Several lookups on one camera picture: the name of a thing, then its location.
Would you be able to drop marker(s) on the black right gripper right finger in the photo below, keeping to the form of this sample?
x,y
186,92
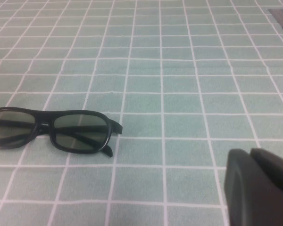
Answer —
x,y
276,169

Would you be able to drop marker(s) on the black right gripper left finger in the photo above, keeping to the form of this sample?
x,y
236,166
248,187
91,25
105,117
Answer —
x,y
245,200

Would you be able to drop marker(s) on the black framed glasses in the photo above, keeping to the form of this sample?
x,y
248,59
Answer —
x,y
80,128

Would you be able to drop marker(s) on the green white-checked tablecloth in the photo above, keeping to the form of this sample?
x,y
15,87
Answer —
x,y
179,70

